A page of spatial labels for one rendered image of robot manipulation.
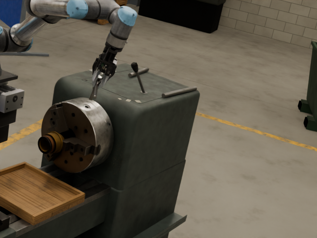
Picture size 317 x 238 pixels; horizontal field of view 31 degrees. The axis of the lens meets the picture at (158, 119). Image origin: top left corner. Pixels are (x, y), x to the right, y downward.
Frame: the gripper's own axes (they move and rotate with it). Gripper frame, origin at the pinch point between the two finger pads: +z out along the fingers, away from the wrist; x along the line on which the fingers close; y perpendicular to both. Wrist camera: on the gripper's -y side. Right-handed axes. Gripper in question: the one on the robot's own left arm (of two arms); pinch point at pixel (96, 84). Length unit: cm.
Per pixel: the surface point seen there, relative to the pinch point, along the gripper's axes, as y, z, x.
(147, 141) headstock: -12.4, 23.8, 32.5
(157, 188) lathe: -23, 53, 50
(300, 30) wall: -913, 164, 401
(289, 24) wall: -923, 165, 377
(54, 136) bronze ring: 9.1, 24.9, -8.2
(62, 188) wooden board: 12.7, 46.0, 3.3
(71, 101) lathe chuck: -5.0, 14.7, -6.8
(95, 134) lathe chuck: 6.6, 18.6, 7.3
